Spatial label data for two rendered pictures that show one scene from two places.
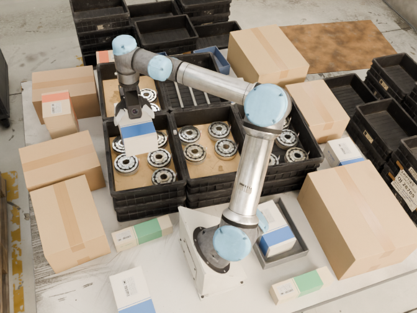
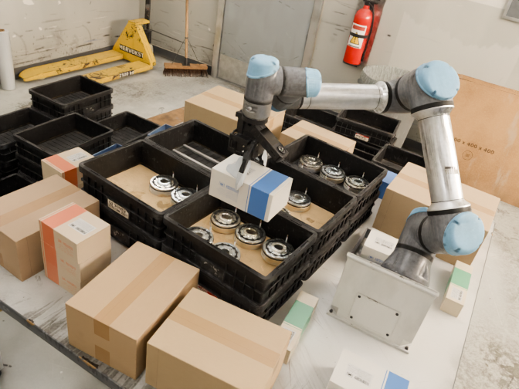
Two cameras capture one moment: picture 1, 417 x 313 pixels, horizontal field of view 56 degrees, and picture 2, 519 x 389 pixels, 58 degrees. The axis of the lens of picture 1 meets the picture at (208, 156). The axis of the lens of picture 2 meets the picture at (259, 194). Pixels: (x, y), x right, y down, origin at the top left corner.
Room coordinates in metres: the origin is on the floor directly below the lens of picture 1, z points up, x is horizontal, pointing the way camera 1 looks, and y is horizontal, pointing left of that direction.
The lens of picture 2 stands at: (0.14, 1.05, 1.82)
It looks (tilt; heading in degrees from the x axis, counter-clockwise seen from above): 33 degrees down; 317
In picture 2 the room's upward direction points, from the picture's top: 11 degrees clockwise
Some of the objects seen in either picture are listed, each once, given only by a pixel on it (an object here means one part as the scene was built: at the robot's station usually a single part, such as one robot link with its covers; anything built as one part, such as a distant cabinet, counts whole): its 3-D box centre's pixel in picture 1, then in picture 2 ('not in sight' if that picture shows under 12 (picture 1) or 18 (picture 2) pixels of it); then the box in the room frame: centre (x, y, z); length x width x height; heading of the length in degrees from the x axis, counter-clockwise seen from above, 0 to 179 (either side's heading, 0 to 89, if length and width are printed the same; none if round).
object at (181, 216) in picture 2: (143, 158); (239, 240); (1.03, 0.28, 0.87); 0.40 x 0.30 x 0.11; 18
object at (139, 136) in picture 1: (135, 127); (250, 186); (1.01, 0.29, 1.09); 0.20 x 0.12 x 0.09; 23
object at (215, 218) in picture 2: (156, 138); (225, 218); (1.15, 0.24, 0.86); 0.10 x 0.10 x 0.01
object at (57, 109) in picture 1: (58, 108); (75, 231); (1.25, 0.71, 0.89); 0.16 x 0.12 x 0.07; 21
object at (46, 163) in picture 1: (63, 167); (136, 305); (1.00, 0.63, 0.78); 0.30 x 0.22 x 0.16; 119
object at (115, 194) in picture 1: (142, 151); (241, 228); (1.03, 0.28, 0.92); 0.40 x 0.30 x 0.02; 18
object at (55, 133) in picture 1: (61, 120); (76, 251); (1.25, 0.71, 0.81); 0.16 x 0.12 x 0.07; 23
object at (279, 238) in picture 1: (269, 228); (390, 256); (0.81, -0.28, 0.75); 0.20 x 0.12 x 0.09; 27
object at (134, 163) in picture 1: (126, 163); (224, 253); (1.00, 0.35, 0.86); 0.10 x 0.10 x 0.01
